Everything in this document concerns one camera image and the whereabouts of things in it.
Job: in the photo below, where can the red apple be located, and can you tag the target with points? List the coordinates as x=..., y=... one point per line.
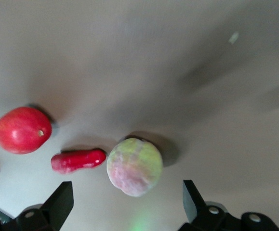
x=23, y=130

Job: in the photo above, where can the small pale crumb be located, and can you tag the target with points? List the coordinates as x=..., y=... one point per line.
x=233, y=38

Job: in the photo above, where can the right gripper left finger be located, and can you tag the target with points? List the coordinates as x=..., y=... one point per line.
x=50, y=214

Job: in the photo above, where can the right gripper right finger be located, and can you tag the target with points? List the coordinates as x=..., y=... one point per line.
x=202, y=219

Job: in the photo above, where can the red chili pepper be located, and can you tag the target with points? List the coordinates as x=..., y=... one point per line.
x=77, y=160

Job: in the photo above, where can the green pink peach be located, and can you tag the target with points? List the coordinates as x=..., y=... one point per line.
x=134, y=167

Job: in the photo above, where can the brown table cloth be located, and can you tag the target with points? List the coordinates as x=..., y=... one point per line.
x=153, y=72

